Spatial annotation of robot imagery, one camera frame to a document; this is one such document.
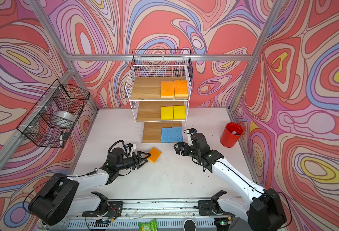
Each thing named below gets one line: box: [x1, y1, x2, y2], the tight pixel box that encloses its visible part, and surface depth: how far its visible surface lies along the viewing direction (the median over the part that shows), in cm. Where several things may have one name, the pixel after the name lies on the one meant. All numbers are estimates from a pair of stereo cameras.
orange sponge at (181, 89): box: [174, 79, 190, 99], surface depth 71 cm
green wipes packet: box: [138, 218, 159, 231], surface depth 70 cm
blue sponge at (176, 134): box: [171, 127, 183, 143], surface depth 103 cm
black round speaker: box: [182, 218, 197, 231], surface depth 66 cm
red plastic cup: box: [220, 122, 244, 148], surface depth 93 cm
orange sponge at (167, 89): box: [160, 80, 175, 99], surface depth 72 cm
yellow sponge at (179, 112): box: [173, 105, 186, 120], surface depth 81 cm
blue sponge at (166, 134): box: [160, 127, 172, 143], surface depth 103 cm
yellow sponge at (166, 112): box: [160, 105, 174, 120], surface depth 83 cm
